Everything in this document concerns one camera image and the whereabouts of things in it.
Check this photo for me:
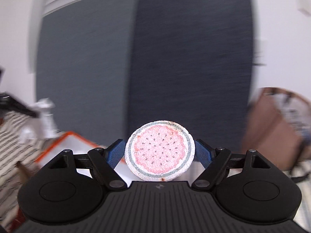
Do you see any striped bed sheet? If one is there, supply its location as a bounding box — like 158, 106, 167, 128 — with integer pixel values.
1, 111, 55, 232

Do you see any brown paper shopping bag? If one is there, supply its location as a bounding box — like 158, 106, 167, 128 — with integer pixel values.
241, 87, 310, 175

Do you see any light grey headboard panel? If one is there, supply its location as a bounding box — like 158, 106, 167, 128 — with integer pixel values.
36, 0, 137, 146

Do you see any dark blue headboard panel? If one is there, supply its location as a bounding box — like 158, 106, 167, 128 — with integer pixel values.
127, 0, 253, 151

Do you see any orange cardboard box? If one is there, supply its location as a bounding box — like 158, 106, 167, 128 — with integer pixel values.
34, 130, 137, 183

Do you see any white crumpled tissue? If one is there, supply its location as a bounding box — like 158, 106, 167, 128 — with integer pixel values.
19, 98, 61, 144

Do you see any round watermelon pattern sponge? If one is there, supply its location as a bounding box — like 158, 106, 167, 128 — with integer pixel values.
124, 120, 196, 182

